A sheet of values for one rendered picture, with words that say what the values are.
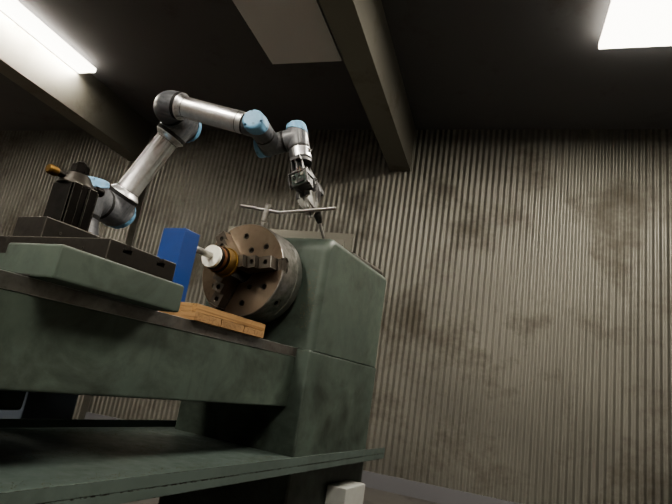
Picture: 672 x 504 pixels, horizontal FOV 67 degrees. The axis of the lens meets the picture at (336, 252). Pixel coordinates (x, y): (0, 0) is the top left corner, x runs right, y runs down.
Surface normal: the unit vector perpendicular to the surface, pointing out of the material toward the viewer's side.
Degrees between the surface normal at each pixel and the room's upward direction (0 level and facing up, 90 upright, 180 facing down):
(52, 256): 90
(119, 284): 90
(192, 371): 90
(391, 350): 90
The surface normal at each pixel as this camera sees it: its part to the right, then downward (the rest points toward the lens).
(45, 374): 0.90, 0.03
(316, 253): -0.42, -0.29
